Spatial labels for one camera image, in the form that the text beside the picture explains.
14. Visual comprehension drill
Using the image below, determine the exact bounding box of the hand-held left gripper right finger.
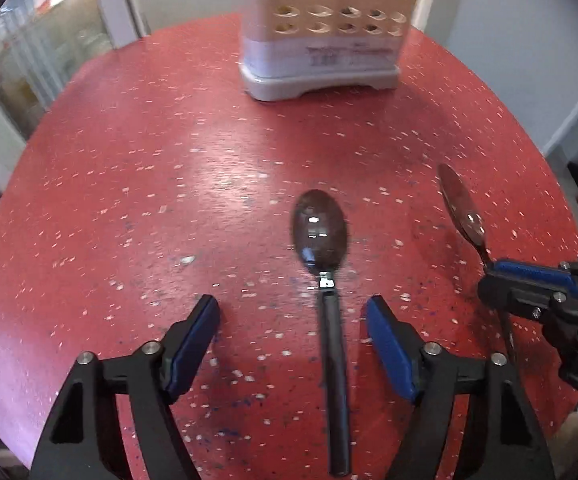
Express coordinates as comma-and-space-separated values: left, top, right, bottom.
365, 295, 556, 480

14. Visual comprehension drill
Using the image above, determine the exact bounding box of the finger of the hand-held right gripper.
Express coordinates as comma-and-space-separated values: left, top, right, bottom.
494, 255, 578, 301
478, 272, 557, 320

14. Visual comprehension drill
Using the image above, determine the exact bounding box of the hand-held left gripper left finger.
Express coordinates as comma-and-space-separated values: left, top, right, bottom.
29, 294, 221, 480

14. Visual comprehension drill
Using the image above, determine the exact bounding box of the black-handled spoon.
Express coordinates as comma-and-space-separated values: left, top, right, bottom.
436, 162, 517, 366
291, 189, 352, 477

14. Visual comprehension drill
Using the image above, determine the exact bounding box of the beige utensil holder white base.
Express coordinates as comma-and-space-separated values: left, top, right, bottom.
239, 0, 426, 102

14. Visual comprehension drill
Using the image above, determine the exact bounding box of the glass door cabinet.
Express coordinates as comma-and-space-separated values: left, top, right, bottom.
0, 0, 114, 128

